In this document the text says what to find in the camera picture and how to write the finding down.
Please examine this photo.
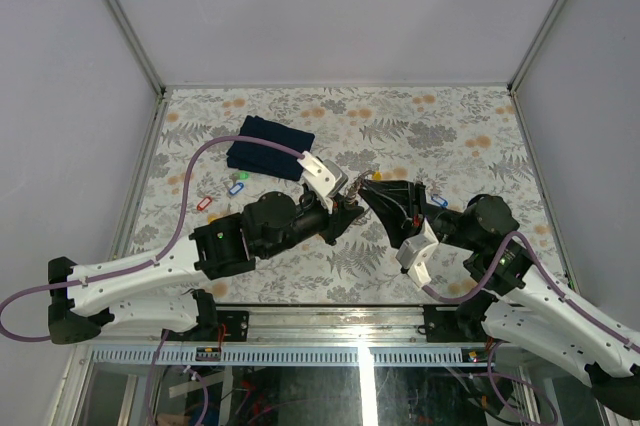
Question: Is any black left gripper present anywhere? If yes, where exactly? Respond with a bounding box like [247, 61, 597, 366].
[263, 195, 365, 262]

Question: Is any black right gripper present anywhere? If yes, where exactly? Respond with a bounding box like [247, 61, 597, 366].
[357, 177, 480, 251]

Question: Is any metal keyring with yellow grip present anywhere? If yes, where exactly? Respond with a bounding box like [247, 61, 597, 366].
[345, 170, 382, 204]

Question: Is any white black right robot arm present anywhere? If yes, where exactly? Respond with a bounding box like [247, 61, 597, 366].
[358, 180, 639, 420]

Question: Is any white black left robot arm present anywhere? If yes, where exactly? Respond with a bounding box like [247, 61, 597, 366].
[48, 189, 364, 345]

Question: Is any key with blue tag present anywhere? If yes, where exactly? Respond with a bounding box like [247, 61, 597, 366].
[431, 194, 448, 208]

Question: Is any dark navy folded cloth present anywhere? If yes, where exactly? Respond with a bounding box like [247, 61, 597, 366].
[227, 116, 315, 181]

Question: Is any small blue key tag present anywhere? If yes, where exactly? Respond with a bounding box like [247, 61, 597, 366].
[228, 182, 244, 196]

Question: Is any key with green tag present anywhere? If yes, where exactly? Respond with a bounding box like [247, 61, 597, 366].
[231, 171, 249, 181]

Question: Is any small red key tag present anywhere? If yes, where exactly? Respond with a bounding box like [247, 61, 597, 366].
[196, 196, 212, 211]

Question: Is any floral patterned table mat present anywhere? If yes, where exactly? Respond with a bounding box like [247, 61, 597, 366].
[115, 86, 574, 305]

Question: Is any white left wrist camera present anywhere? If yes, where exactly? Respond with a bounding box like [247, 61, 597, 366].
[298, 151, 348, 213]

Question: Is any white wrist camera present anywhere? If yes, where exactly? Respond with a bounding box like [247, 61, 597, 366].
[395, 222, 440, 289]
[298, 151, 348, 213]

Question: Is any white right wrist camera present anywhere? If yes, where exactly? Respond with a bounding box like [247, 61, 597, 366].
[395, 222, 440, 289]

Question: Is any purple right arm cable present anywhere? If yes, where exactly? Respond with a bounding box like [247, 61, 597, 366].
[422, 230, 640, 352]

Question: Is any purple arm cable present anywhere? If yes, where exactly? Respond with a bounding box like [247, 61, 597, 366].
[422, 230, 640, 352]
[0, 137, 306, 343]

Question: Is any aluminium front rail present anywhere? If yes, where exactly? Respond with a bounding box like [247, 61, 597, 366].
[49, 293, 484, 345]

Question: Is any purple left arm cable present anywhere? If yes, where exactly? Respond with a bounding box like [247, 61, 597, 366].
[0, 137, 306, 343]

